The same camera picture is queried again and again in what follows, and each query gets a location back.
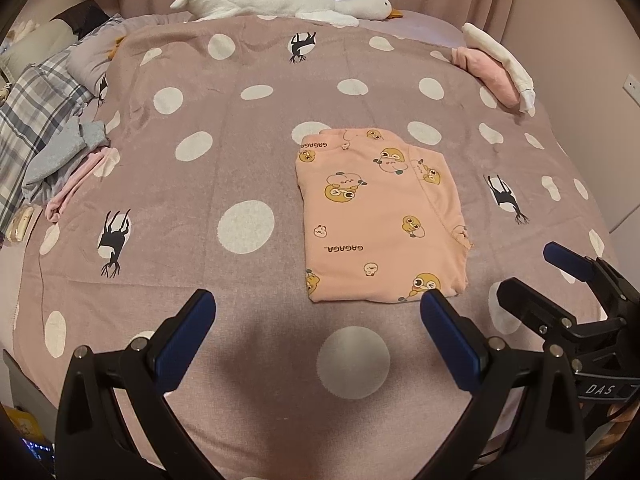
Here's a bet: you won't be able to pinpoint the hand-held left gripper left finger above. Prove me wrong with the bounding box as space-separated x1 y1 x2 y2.
55 288 217 480

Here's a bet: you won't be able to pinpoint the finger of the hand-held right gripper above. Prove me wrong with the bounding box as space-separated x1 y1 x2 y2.
496 277 581 345
543 241 640 311

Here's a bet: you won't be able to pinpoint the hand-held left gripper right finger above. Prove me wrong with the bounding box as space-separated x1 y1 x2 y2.
420 288 586 480

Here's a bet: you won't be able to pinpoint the pink cartoon print shirt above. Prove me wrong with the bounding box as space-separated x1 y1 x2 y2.
294 127 473 305

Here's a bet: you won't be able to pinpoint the light pink garment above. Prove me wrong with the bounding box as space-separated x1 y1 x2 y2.
44 146 118 221

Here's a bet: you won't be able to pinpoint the yellow box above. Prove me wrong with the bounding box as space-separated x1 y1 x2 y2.
5 405 48 441

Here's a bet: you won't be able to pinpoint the lit screen device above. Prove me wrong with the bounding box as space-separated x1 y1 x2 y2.
20 437 56 476

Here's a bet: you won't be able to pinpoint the clear plastic case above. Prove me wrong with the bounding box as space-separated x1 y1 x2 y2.
5 205 36 243

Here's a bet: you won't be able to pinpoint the mauve polka dot blanket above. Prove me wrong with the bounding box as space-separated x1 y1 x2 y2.
10 12 626 480

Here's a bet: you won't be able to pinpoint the folded pink cloth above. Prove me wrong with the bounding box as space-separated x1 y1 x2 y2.
451 46 521 108

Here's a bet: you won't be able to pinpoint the grey garment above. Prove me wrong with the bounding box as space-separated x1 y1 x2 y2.
22 120 108 201

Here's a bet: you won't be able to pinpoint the folded white cloth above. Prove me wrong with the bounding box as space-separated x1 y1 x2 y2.
461 22 537 113

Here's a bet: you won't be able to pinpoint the lavender bed sheet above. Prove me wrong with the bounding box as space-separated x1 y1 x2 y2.
360 10 463 56

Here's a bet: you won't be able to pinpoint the plaid quilt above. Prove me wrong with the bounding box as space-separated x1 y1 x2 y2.
0 12 126 231

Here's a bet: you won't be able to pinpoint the grey pillow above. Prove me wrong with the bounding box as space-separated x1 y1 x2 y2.
65 15 191 86

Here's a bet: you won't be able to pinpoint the beige pillow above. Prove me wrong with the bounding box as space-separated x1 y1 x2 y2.
0 20 76 78

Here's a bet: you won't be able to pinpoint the dark brown pillow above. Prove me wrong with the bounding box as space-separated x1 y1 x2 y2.
52 0 113 41

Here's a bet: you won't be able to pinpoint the white plush toys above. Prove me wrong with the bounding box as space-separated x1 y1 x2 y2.
2 20 38 46

